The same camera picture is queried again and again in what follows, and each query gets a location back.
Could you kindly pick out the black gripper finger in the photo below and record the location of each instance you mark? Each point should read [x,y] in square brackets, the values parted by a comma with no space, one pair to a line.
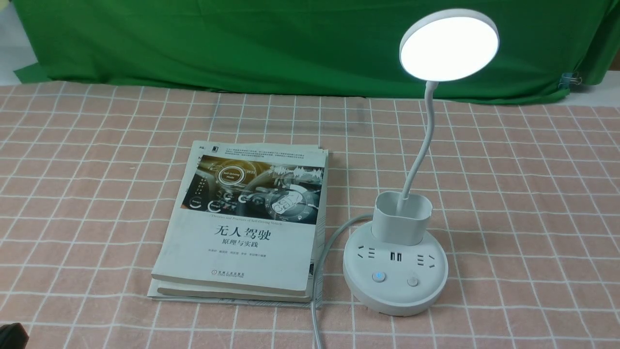
[13,336]

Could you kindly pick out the white desk lamp with sockets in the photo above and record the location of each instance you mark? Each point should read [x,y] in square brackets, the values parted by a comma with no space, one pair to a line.
[392,264]

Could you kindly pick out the green backdrop cloth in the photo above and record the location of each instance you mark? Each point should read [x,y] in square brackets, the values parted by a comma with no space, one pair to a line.
[312,47]

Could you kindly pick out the pink checkered tablecloth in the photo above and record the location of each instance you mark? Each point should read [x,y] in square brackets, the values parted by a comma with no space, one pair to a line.
[526,204]

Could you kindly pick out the blue binder clip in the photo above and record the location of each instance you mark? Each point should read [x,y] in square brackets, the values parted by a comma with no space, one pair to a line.
[569,80]

